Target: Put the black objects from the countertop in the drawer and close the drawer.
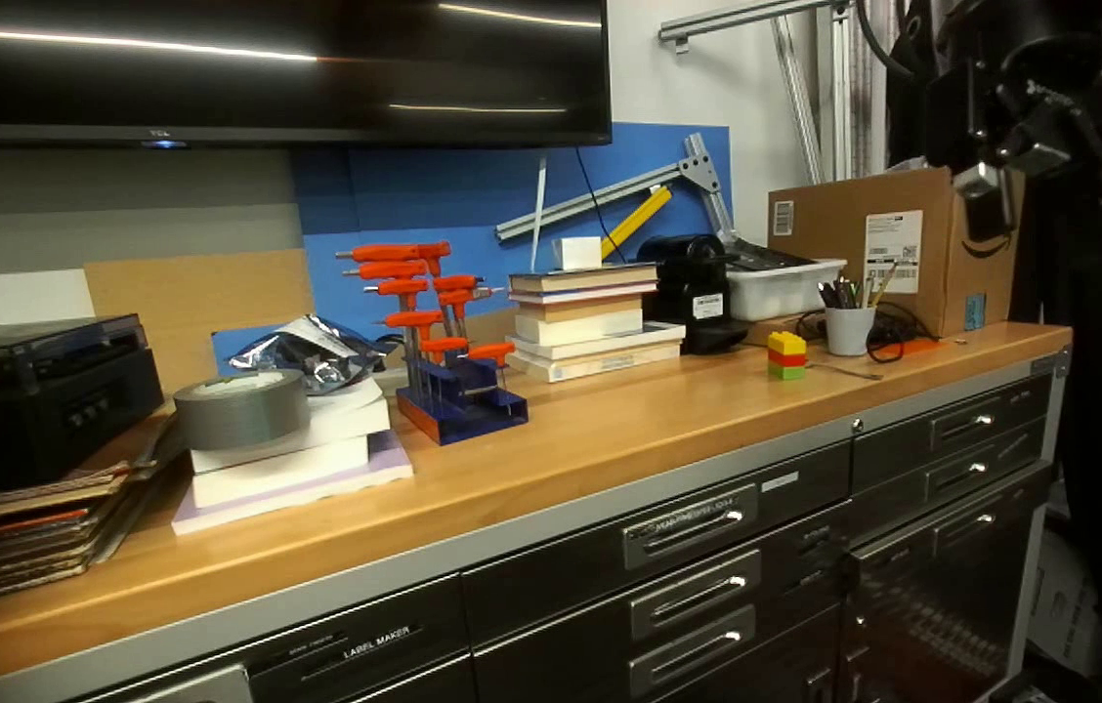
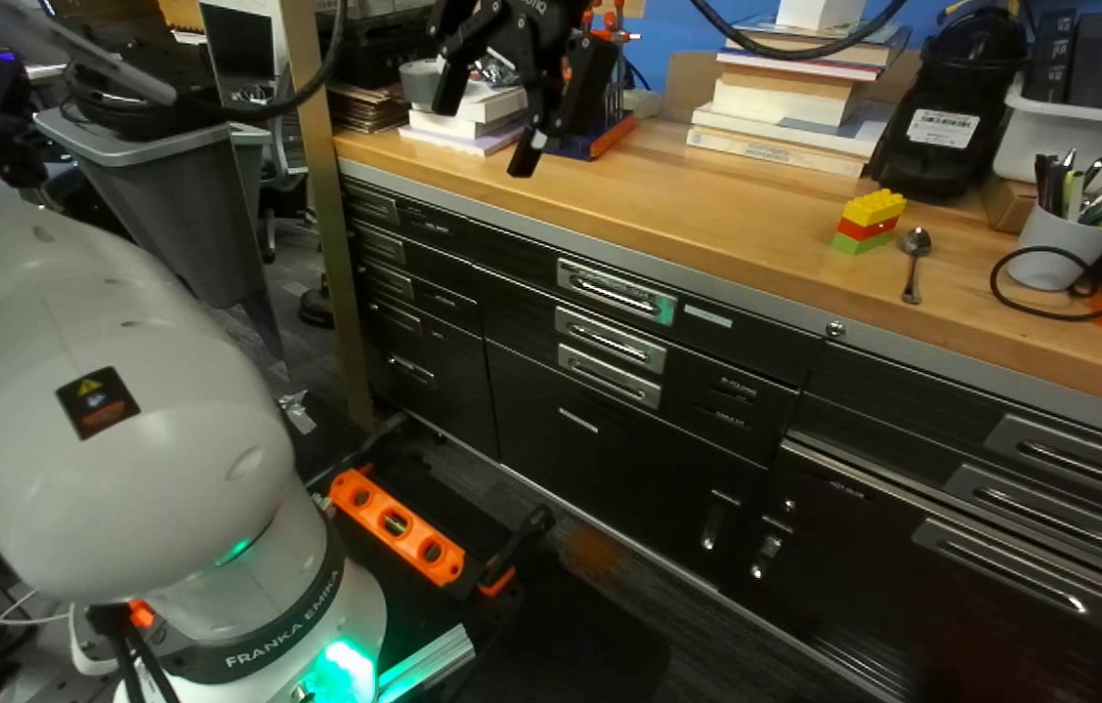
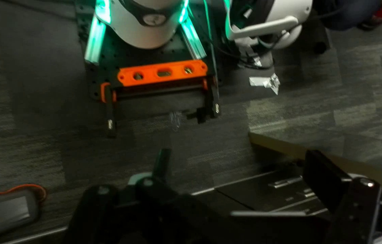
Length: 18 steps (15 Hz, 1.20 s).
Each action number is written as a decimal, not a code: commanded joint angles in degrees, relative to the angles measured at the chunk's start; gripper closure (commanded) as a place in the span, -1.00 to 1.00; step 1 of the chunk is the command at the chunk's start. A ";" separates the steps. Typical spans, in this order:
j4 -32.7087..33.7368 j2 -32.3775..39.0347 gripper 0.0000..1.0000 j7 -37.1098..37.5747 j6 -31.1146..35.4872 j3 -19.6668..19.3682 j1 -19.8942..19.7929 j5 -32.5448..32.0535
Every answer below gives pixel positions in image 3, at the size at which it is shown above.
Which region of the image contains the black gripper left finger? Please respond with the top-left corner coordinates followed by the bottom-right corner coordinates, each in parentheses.
top-left (151, 148), bottom-right (173, 182)

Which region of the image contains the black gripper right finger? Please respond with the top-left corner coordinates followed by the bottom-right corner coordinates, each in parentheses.
top-left (302, 149), bottom-right (360, 217)

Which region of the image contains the orange spirit level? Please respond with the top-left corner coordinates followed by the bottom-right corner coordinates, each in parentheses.
top-left (116, 58), bottom-right (210, 88)

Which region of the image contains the crumpled silver wrapper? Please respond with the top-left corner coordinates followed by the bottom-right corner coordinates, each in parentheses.
top-left (247, 73), bottom-right (281, 96)

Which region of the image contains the white VR headset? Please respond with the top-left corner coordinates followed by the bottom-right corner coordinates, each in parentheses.
top-left (223, 0), bottom-right (314, 69)

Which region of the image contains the black grey handheld device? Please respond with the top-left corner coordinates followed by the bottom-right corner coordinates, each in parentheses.
top-left (0, 188), bottom-right (40, 241)

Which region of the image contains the dark blue trouser leg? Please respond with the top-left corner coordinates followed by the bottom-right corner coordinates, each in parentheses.
top-left (311, 0), bottom-right (382, 33)

